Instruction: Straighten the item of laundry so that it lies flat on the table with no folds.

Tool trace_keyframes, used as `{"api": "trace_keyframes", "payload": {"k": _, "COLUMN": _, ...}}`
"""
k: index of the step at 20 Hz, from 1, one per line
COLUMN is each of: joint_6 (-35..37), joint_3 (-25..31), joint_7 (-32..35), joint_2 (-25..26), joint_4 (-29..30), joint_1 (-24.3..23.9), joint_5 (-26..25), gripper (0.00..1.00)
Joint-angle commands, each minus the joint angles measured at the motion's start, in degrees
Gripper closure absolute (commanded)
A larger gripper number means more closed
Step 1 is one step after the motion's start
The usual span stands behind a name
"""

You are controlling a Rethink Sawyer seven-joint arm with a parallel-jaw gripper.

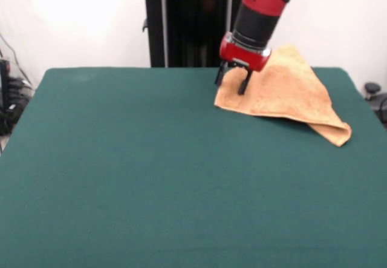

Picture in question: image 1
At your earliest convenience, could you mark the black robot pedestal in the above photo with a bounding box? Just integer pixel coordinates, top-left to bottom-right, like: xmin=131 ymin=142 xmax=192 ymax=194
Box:
xmin=132 ymin=0 xmax=246 ymax=68

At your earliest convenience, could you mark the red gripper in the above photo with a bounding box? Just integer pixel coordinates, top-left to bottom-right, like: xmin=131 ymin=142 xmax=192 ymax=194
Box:
xmin=215 ymin=33 xmax=272 ymax=96

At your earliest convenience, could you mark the black cable bundle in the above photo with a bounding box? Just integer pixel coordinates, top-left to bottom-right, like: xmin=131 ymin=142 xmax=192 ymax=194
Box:
xmin=7 ymin=77 xmax=34 ymax=111

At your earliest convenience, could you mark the black round knob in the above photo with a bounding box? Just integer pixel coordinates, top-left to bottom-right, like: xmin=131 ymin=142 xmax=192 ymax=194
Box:
xmin=364 ymin=82 xmax=382 ymax=100

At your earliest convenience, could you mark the orange terry towel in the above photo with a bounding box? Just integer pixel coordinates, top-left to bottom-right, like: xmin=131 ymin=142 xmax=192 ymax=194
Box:
xmin=213 ymin=44 xmax=353 ymax=147

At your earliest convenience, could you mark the dark green table cloth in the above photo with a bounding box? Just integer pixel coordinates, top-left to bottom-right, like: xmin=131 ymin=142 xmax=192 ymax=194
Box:
xmin=0 ymin=67 xmax=387 ymax=268

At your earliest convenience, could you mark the black electronics box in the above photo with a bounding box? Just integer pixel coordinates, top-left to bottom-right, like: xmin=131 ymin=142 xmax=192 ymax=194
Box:
xmin=0 ymin=58 xmax=11 ymax=136

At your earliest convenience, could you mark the grey wall cable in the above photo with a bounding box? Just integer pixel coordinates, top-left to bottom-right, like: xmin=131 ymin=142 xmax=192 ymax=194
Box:
xmin=0 ymin=33 xmax=31 ymax=84

